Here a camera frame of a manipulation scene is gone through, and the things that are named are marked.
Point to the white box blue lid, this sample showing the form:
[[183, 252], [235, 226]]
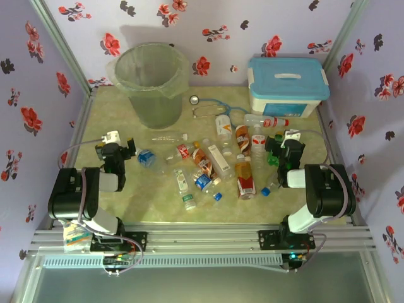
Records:
[[284, 75]]

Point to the aluminium frame post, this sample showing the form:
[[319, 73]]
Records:
[[63, 47], [345, 31]]

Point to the blue stethoscope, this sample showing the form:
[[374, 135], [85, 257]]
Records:
[[194, 99]]

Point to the green label clear bottle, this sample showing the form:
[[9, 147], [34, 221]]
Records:
[[181, 183]]

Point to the clear bottle blue cap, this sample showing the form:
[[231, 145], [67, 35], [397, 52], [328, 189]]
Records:
[[266, 191]]

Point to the white label bottle orange triangle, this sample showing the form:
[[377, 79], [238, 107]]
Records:
[[222, 127]]

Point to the square clear bottle white label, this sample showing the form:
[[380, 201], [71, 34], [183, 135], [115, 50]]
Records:
[[217, 156]]

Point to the aluminium frame rail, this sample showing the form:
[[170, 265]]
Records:
[[337, 151], [202, 240], [75, 135]]

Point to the small circuit board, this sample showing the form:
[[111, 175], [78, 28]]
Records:
[[295, 257], [118, 261]]

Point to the green mesh waste bin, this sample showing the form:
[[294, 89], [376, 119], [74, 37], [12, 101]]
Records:
[[158, 116]]

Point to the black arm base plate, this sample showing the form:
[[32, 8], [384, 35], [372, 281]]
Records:
[[139, 241], [268, 240]]

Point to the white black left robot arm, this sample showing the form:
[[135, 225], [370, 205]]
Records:
[[72, 195]]

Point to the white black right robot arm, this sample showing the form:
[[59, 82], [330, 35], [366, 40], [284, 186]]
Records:
[[328, 192]]

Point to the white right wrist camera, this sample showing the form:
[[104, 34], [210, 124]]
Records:
[[292, 135]]

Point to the red white label water bottle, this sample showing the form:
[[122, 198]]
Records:
[[259, 142]]

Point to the blue label bottle white cap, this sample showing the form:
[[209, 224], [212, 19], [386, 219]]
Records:
[[146, 158]]

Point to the clear packet of sachets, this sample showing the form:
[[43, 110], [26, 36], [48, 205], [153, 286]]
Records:
[[74, 236]]

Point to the unlabelled clear bottle white cap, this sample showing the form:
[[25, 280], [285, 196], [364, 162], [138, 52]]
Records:
[[167, 137]]

